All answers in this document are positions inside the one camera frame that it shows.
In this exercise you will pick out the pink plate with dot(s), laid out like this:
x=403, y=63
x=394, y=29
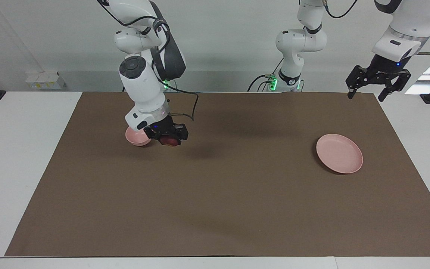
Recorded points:
x=339, y=153

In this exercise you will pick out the pink bowl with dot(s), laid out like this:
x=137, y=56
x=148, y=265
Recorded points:
x=134, y=137

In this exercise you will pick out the brown table mat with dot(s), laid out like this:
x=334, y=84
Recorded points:
x=218, y=205

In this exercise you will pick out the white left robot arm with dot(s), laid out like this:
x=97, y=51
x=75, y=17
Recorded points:
x=301, y=41

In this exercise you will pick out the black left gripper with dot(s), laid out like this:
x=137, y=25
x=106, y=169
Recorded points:
x=385, y=67

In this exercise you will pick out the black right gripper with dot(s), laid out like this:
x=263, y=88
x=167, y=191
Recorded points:
x=164, y=129

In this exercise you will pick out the dark red apple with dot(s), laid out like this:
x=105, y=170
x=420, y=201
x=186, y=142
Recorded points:
x=169, y=142

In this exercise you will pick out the white power socket box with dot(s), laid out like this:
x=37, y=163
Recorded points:
x=47, y=80

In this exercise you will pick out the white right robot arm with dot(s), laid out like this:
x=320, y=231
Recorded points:
x=142, y=82

